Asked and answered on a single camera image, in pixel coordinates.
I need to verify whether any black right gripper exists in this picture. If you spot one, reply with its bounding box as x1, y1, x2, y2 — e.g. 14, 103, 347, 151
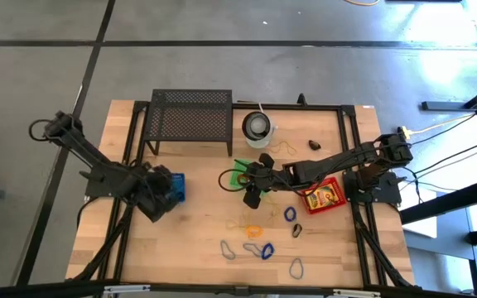
243, 152, 290, 211

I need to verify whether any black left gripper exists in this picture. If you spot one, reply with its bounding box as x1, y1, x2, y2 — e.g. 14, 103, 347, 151
137, 164, 181, 224

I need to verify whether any yellow rubber band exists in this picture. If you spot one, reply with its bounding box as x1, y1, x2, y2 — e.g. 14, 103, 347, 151
268, 140, 298, 157

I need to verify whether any yellow green crayon box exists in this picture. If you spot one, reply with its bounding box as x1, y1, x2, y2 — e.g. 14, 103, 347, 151
304, 184, 345, 211

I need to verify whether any green plastic basket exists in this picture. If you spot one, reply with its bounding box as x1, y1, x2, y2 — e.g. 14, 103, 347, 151
229, 158, 275, 196

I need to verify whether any blue plastic basket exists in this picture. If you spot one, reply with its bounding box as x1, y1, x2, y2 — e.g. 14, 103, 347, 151
166, 172, 187, 204

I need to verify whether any white cylinder with black rim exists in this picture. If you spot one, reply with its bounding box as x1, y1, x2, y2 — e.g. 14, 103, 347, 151
241, 110, 276, 149

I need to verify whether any red plastic basket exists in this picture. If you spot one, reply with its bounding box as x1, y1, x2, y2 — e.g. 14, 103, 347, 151
299, 176, 348, 216

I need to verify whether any black mesh metal shelf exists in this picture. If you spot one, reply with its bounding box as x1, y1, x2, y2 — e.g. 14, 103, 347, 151
141, 89, 234, 157

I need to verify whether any black aluminium table frame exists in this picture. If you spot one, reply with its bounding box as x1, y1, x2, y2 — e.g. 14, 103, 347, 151
66, 99, 416, 291

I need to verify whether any silver metal bracket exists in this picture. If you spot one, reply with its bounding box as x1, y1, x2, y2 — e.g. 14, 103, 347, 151
332, 288, 383, 298
103, 284, 152, 296

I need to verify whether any pale yellow floor cable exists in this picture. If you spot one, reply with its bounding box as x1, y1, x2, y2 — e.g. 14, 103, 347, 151
410, 113, 477, 136

